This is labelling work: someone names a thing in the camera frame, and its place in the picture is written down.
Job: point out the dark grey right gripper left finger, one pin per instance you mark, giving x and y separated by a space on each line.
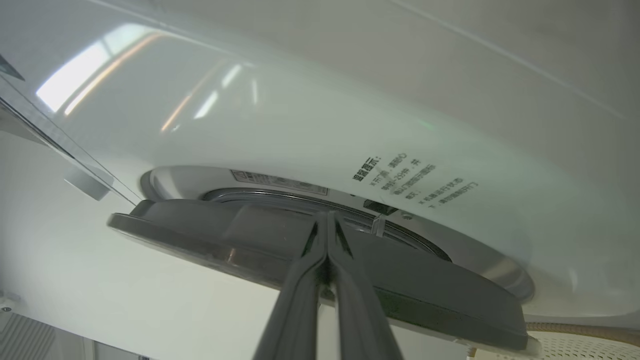
295 310

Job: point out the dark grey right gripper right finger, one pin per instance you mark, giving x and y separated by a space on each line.
360 315

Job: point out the dark grey round glass door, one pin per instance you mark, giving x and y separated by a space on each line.
425 290

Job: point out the white front-load washing machine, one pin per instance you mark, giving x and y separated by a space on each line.
350 100

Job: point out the cream perforated laundry basket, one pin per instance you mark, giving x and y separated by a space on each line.
590 350

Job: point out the white round control knob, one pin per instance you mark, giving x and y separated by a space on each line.
87 182

